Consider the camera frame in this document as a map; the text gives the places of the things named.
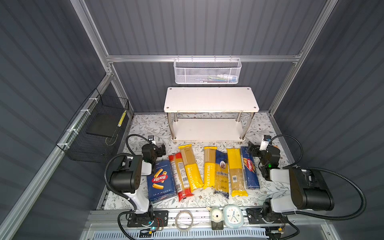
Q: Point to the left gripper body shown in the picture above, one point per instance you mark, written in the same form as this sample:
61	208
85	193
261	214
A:
160	150

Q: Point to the pens in white basket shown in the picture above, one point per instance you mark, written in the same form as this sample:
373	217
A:
218	79

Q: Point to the white wire mesh basket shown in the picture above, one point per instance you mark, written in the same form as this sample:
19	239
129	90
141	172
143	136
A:
186	70

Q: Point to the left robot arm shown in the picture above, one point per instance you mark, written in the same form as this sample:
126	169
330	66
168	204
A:
123	174

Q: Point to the dark blue spaghetti bag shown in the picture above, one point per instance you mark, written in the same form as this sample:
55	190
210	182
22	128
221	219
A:
222	174

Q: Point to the mint alarm clock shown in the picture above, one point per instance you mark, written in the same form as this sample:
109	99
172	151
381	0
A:
233	217

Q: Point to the yellow spaghetti bag with barcode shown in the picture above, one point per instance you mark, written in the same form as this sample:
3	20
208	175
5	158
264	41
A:
236	173

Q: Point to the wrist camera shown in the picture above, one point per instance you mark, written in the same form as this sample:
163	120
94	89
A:
151	138
265	142

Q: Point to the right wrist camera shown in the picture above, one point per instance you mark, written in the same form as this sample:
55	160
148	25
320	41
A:
265	142

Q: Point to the blue Barilla rigatoni box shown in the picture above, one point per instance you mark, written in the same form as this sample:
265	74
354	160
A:
161	184

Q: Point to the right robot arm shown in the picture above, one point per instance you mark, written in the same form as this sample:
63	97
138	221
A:
308	189

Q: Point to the yellow pastatime spaghetti bag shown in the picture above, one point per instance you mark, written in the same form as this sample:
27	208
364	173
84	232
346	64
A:
209	167
191	167

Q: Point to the white two-tier shelf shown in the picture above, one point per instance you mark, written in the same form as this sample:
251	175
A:
210	100

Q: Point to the red-ended spaghetti bag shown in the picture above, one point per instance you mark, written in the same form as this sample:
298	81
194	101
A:
180	176

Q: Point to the black wire basket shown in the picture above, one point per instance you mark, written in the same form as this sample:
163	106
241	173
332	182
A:
94	136

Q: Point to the yellow marker pen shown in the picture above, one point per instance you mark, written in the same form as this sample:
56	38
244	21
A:
120	123

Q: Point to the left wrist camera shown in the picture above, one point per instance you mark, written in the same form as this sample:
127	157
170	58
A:
151	138

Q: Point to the blue Barilla spaghetti box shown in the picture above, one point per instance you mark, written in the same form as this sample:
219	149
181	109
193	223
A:
250	173

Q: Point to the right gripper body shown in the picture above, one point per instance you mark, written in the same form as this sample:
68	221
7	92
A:
254	150

